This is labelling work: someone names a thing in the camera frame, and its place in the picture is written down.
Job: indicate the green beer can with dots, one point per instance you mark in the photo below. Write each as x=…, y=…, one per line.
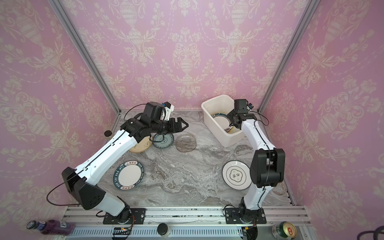
x=284, y=231

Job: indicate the white plate black quatrefoil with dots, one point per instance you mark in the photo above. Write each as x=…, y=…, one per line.
x=236, y=175

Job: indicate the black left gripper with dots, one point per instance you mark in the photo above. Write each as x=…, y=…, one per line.
x=174, y=128

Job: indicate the glass jar with black lid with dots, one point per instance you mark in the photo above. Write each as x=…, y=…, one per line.
x=107, y=133

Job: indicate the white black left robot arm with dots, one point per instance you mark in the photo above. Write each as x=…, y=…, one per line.
x=82, y=181

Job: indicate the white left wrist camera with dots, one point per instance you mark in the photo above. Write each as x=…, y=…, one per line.
x=168, y=109

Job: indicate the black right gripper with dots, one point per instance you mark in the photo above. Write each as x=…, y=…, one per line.
x=234, y=119

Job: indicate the clear glass oval plate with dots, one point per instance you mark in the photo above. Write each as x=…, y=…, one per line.
x=186, y=143

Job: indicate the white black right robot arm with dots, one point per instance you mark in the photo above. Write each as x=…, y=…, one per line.
x=267, y=167

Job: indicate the plain cream yellow plate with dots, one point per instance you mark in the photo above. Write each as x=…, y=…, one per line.
x=231, y=130

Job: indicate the purple drink bottle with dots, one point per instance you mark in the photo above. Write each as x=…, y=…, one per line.
x=51, y=227

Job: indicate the aluminium rail frame front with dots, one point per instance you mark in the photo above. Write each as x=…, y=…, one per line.
x=187, y=223

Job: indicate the white plate green red rim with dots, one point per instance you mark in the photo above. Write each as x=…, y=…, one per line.
x=222, y=120

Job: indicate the white plate green lettered rim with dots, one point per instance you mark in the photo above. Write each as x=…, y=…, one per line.
x=128, y=175

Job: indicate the black round knob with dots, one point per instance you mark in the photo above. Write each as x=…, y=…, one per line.
x=163, y=230

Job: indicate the white plastic bin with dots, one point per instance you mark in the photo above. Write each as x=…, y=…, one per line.
x=220, y=104

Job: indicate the teal blue floral plate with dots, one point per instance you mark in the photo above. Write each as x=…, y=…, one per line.
x=163, y=141

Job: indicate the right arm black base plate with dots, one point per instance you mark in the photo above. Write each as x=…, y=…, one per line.
x=244, y=216

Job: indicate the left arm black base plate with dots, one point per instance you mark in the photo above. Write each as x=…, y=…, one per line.
x=135, y=216

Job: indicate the cream plate with painted willow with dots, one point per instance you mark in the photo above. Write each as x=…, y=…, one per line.
x=142, y=146

